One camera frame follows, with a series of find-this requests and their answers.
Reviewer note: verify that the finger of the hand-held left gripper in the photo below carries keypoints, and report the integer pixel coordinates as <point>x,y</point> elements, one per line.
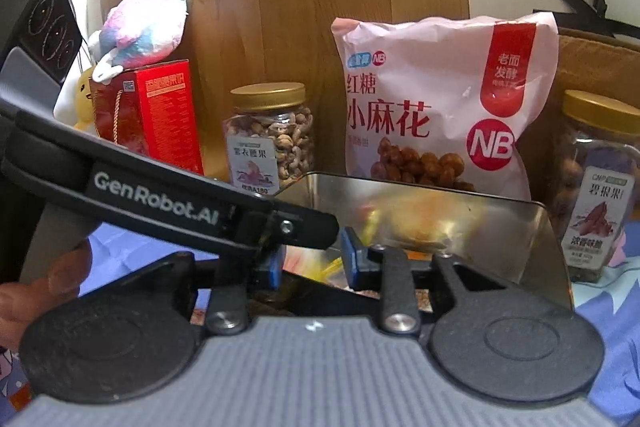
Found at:
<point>310,229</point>

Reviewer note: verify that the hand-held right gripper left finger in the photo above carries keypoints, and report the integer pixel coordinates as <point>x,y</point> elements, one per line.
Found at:
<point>267,269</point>

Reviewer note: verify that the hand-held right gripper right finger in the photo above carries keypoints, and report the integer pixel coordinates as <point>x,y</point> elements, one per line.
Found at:
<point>355,259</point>

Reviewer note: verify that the dark metal tin box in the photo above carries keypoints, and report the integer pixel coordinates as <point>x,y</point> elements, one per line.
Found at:
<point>500,237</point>

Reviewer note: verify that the person's left hand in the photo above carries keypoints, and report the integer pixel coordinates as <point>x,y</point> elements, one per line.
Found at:
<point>45,292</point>

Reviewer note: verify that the cashew jar with gold lid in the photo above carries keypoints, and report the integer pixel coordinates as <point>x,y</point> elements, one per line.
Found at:
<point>272,142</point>

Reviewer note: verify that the yellow plush toy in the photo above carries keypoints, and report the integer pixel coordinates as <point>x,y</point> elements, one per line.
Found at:
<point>84,102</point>

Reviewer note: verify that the pink and blue plush toy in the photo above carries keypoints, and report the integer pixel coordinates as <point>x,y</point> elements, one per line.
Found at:
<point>135,32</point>

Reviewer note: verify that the pink snack bag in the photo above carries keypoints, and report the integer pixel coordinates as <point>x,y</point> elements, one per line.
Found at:
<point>425,107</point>

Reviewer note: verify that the pecan jar with gold lid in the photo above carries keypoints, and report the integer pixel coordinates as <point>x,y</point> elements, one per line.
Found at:
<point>600,187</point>

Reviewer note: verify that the blue printed cloth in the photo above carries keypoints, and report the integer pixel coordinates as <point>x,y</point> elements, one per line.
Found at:
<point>615,332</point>

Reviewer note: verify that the brown cardboard box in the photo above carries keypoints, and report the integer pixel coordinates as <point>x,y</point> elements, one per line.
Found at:
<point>590,62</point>

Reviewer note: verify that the black tape strips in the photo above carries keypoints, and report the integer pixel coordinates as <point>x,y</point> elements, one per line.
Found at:
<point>580,19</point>

